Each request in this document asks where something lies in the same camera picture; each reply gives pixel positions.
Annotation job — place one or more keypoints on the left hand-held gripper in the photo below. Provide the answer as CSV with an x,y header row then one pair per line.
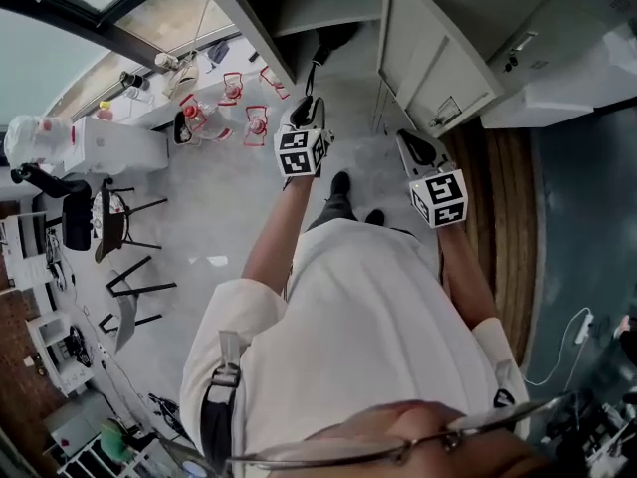
x,y
301,151

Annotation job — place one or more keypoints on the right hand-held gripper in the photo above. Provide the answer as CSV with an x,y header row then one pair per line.
x,y
440,197

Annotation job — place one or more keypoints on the grey metal locker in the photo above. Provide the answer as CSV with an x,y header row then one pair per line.
x,y
433,58

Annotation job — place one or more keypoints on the person's left forearm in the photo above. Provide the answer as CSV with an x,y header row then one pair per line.
x,y
276,237

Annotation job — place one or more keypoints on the person's right forearm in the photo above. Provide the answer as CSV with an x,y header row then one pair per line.
x,y
465,277

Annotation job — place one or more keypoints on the person's right black shoe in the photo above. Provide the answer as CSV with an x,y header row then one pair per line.
x,y
374,217

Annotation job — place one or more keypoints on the person's black shoe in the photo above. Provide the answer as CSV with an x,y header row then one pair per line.
x,y
374,217
341,183

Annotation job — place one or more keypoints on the person's left black shoe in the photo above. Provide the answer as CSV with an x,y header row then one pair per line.
x,y
341,183

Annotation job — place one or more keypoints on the small black remote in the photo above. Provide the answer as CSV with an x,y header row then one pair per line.
x,y
253,56

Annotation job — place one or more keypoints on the dark grey cloth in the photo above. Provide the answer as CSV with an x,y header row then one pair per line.
x,y
217,52

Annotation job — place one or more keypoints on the wooden platform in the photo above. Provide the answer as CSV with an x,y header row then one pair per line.
x,y
507,227

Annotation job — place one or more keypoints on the small grey trash bin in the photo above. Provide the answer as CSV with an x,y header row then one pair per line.
x,y
184,130

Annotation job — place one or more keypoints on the beige cloth bag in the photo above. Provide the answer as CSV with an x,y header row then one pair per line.
x,y
183,80

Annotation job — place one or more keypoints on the small beige jar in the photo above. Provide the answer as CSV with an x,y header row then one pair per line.
x,y
165,62

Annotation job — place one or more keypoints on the white table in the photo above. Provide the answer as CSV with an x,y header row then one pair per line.
x,y
572,92

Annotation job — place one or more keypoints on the black cup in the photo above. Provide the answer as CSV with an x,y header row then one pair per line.
x,y
132,80

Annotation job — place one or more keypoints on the person's white shirt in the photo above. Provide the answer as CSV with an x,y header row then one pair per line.
x,y
358,336

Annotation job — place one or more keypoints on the white water dispenser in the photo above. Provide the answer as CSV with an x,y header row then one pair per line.
x,y
119,147

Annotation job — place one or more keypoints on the pink bottle with yellow cap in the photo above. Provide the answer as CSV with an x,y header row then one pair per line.
x,y
104,111

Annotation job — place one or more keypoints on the patterned seat stool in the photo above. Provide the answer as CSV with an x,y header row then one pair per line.
x,y
110,219

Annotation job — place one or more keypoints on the white power strip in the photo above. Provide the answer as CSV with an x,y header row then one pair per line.
x,y
583,329

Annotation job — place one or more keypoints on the person's face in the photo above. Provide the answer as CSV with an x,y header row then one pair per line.
x,y
413,423

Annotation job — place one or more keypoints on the grey chair with black legs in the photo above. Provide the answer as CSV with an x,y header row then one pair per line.
x,y
127,316

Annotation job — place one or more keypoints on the plastic-wrapped water jug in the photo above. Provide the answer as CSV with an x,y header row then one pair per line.
x,y
35,137

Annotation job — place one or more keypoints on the thin metal glasses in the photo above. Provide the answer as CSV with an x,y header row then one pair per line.
x,y
378,447

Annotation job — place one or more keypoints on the small white floor socket strip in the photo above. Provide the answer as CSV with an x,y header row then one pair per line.
x,y
103,350

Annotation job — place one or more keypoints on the low white shelf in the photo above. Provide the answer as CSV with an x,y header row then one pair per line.
x,y
52,331

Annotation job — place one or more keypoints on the green bag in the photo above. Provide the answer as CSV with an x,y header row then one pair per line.
x,y
114,441

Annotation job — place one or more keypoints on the black window frame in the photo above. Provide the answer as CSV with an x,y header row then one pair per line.
x,y
129,38

